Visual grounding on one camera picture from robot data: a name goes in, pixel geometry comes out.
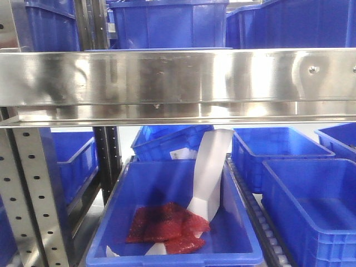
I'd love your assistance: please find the stainless steel shelf beam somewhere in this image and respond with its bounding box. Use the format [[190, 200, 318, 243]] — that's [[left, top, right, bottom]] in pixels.
[[1, 48, 355, 128]]

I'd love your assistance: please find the perforated steel shelf upright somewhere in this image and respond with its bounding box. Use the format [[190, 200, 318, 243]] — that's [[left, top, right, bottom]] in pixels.
[[1, 1, 75, 266]]

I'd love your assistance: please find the tilted blue bin behind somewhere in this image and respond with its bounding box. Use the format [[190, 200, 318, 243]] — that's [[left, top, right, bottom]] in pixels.
[[131, 125, 214, 161]]

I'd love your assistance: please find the lower right rear blue bin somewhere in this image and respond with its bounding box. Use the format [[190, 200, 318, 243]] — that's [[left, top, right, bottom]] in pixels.
[[231, 127, 335, 194]]

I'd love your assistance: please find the red mesh bag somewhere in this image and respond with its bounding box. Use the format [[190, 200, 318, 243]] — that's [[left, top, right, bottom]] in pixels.
[[126, 202, 211, 254]]

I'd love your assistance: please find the lower left blue bin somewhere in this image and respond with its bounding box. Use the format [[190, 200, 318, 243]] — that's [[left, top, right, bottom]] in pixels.
[[52, 131, 98, 205]]

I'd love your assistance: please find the upper middle blue bin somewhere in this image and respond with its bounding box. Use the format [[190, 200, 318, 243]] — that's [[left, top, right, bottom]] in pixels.
[[107, 0, 230, 50]]

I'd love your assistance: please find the front blue bin with items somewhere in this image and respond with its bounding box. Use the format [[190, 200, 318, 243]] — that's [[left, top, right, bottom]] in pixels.
[[85, 160, 264, 266]]

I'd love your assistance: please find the dark perforated rear upright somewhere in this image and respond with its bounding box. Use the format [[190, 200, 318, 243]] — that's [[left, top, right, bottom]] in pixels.
[[75, 1, 122, 204]]

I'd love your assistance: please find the lower right front blue bin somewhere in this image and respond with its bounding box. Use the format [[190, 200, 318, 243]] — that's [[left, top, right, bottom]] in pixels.
[[262, 159, 355, 266]]

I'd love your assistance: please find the upper right blue bin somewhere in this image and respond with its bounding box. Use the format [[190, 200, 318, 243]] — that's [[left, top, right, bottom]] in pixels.
[[226, 1, 355, 50]]

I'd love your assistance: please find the far right blue bin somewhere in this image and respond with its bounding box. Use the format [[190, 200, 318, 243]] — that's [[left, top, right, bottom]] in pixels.
[[314, 122, 355, 162]]

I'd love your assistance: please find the upper left blue bin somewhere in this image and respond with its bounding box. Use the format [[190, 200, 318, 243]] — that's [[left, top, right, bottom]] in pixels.
[[24, 0, 80, 52]]

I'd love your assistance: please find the roller conveyor rail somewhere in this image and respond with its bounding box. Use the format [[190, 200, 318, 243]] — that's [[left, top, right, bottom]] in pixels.
[[226, 153, 296, 266]]

